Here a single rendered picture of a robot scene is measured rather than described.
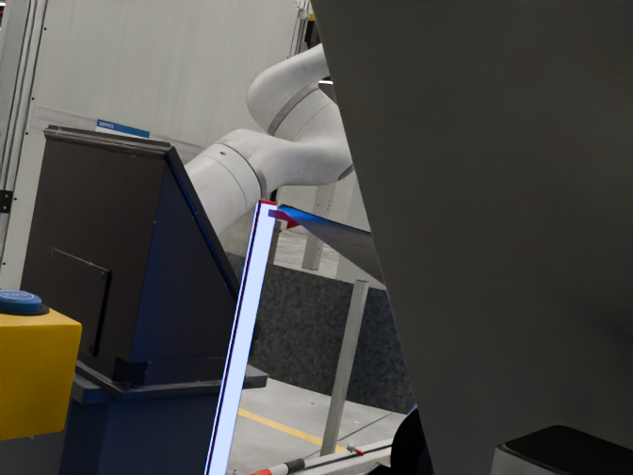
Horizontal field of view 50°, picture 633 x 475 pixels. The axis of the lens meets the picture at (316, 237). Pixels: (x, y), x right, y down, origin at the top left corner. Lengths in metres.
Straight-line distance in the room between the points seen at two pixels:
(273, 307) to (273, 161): 1.40
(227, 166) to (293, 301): 1.40
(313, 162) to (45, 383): 0.68
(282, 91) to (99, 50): 1.19
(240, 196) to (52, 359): 0.56
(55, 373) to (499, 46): 0.45
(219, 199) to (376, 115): 0.82
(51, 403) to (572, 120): 0.47
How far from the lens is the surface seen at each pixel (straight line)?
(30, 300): 0.58
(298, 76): 1.17
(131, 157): 0.87
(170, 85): 2.44
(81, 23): 2.26
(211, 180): 1.04
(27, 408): 0.57
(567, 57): 0.19
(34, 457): 1.02
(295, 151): 1.12
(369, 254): 0.65
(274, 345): 2.47
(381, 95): 0.22
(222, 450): 0.78
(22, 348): 0.55
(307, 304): 2.40
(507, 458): 0.18
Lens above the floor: 1.20
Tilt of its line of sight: 3 degrees down
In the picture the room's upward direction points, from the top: 11 degrees clockwise
